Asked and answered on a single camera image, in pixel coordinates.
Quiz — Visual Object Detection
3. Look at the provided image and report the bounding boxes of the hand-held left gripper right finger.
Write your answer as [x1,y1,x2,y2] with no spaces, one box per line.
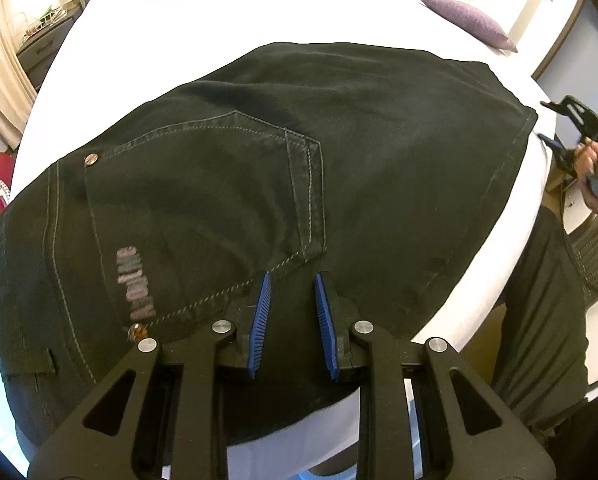
[313,272,555,480]

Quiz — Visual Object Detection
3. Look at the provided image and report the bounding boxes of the person's right hand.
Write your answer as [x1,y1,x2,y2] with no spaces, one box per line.
[576,141,598,221]

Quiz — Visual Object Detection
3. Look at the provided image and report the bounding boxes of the bed with white sheet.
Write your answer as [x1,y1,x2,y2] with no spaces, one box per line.
[11,0,562,480]

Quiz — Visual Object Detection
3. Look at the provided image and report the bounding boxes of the white round table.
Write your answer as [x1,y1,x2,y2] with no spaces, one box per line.
[562,180,598,235]

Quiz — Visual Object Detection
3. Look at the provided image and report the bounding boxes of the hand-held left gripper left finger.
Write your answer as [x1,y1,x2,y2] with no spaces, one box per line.
[27,272,275,480]

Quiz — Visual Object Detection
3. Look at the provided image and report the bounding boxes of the black denim pants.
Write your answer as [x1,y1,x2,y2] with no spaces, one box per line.
[0,41,539,448]

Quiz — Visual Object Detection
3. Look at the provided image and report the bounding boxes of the white wardrobe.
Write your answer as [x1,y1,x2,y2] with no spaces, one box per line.
[459,0,598,131]

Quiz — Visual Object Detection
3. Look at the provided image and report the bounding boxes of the white wire rack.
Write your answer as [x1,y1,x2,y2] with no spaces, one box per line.
[24,4,74,36]

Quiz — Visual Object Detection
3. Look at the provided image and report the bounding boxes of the purple pillow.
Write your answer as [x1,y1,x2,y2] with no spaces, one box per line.
[415,0,519,53]

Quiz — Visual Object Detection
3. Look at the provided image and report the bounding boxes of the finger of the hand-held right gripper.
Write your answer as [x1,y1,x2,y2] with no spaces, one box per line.
[540,95,598,137]
[536,132,579,177]

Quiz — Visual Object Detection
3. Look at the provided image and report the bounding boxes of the grey nightstand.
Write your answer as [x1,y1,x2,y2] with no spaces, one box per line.
[16,7,77,78]

